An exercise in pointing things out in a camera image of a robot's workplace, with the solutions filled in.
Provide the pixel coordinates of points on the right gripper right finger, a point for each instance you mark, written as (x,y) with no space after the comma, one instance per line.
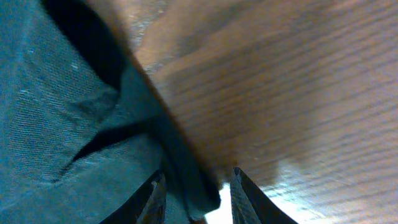
(250,205)

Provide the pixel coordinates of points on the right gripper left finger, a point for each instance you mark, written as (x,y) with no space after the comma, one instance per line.
(146,206)

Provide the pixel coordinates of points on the black t-shirt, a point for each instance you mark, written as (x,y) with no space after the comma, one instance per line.
(81,128)

